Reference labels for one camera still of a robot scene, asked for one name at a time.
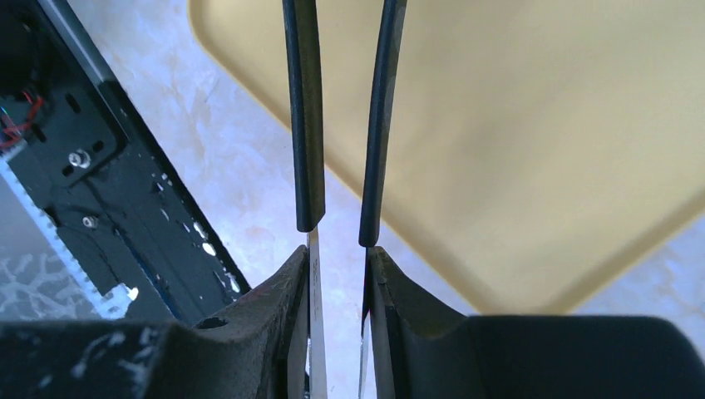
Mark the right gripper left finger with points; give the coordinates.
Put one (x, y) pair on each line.
(253, 348)

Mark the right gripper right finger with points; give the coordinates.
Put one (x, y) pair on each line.
(424, 349)

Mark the yellow plastic tray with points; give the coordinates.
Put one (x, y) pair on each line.
(539, 148)

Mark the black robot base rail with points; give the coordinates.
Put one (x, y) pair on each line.
(95, 221)

